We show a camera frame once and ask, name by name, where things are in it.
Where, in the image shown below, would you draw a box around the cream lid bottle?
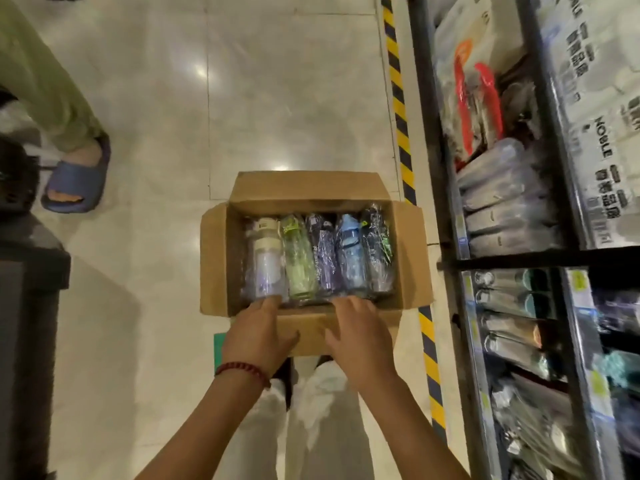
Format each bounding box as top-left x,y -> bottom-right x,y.
242,216 -> 290,304

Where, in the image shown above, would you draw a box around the black metal store shelving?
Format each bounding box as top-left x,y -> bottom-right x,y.
407,0 -> 640,480

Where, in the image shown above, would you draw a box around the pile of clear bagged goods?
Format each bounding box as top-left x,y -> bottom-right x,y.
455,137 -> 565,259

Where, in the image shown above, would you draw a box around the person's right hand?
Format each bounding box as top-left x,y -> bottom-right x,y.
325,295 -> 399,394

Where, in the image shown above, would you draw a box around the person's black left shoe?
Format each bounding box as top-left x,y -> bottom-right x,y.
271,357 -> 295,411

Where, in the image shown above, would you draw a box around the person's light grey trousers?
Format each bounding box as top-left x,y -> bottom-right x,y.
215,359 -> 376,480

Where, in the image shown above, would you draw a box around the brown cardboard box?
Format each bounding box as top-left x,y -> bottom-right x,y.
199,170 -> 435,358

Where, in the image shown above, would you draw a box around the blue bottle with straw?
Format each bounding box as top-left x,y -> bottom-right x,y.
335,212 -> 372,297

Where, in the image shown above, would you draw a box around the person's right forearm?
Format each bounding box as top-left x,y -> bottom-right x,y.
357,377 -> 471,480

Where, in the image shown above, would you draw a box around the red white bagged item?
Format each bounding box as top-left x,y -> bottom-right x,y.
452,57 -> 505,161

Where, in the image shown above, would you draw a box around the black wooden display stand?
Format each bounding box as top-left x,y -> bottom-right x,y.
0,214 -> 72,480

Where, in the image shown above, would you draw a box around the yellow-green bottle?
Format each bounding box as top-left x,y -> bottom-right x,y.
279,213 -> 321,301

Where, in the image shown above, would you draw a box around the red bead bracelet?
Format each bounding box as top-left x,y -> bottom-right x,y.
215,362 -> 272,391

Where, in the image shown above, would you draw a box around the clear bottle green ring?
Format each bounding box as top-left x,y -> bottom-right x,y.
359,202 -> 397,297

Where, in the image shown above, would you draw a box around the dark purple bottle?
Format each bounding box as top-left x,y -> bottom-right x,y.
305,212 -> 341,297

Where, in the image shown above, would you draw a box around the person's left forearm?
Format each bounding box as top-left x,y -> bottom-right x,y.
135,369 -> 272,480

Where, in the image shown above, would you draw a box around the person's left hand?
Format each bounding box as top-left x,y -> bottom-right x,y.
221,295 -> 301,381

